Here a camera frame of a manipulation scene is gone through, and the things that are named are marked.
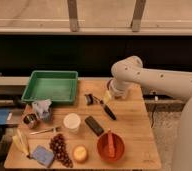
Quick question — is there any orange block in bowl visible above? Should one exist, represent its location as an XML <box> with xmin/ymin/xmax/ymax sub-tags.
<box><xmin>108</xmin><ymin>130</ymin><xmax>115</xmax><ymax>158</ymax></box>

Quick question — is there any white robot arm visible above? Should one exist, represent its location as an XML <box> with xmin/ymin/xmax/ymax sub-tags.
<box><xmin>107</xmin><ymin>56</ymin><xmax>192</xmax><ymax>171</ymax></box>

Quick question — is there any black remote control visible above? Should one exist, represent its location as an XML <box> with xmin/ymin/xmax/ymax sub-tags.
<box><xmin>85</xmin><ymin>116</ymin><xmax>104</xmax><ymax>136</ymax></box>

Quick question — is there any orange bowl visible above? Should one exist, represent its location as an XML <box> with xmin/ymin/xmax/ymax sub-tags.
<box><xmin>97</xmin><ymin>131</ymin><xmax>125</xmax><ymax>163</ymax></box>

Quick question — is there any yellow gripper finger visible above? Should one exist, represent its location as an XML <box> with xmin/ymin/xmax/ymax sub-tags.
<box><xmin>103</xmin><ymin>90</ymin><xmax>112</xmax><ymax>104</ymax></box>

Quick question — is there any light blue towel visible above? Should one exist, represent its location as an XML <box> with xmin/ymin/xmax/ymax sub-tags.
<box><xmin>32</xmin><ymin>99</ymin><xmax>51</xmax><ymax>121</ymax></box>

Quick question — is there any metal cup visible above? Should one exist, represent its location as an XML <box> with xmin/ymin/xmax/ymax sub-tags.
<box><xmin>23</xmin><ymin>113</ymin><xmax>38</xmax><ymax>129</ymax></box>

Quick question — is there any white plastic cup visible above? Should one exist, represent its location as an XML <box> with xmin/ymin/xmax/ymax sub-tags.
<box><xmin>63</xmin><ymin>113</ymin><xmax>81</xmax><ymax>132</ymax></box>

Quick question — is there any blue object at left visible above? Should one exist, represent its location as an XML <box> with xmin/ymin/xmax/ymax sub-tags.
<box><xmin>0</xmin><ymin>108</ymin><xmax>12</xmax><ymax>125</ymax></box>

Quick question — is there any yellow banana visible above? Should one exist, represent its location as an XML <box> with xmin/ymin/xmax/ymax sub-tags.
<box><xmin>12</xmin><ymin>129</ymin><xmax>30</xmax><ymax>158</ymax></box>

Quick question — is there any yellow round fruit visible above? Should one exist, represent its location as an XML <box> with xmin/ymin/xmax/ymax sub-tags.
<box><xmin>72</xmin><ymin>145</ymin><xmax>88</xmax><ymax>163</ymax></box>

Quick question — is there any metal spoon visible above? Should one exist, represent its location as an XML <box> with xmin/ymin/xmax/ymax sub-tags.
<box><xmin>30</xmin><ymin>127</ymin><xmax>61</xmax><ymax>135</ymax></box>

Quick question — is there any green plastic tray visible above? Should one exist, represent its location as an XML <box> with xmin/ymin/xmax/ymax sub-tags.
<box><xmin>22</xmin><ymin>70</ymin><xmax>78</xmax><ymax>105</ymax></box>

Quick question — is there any dark red grape bunch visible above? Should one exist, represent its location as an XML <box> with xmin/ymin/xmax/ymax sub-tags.
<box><xmin>49</xmin><ymin>133</ymin><xmax>73</xmax><ymax>168</ymax></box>

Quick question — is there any black handled tool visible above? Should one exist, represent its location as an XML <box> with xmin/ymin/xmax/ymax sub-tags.
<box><xmin>93</xmin><ymin>96</ymin><xmax>117</xmax><ymax>120</ymax></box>

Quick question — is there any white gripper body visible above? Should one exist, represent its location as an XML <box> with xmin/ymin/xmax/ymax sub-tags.
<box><xmin>108</xmin><ymin>79</ymin><xmax>129</xmax><ymax>99</ymax></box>

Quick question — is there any blue sponge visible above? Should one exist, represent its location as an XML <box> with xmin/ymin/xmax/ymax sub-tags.
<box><xmin>32</xmin><ymin>145</ymin><xmax>54</xmax><ymax>167</ymax></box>

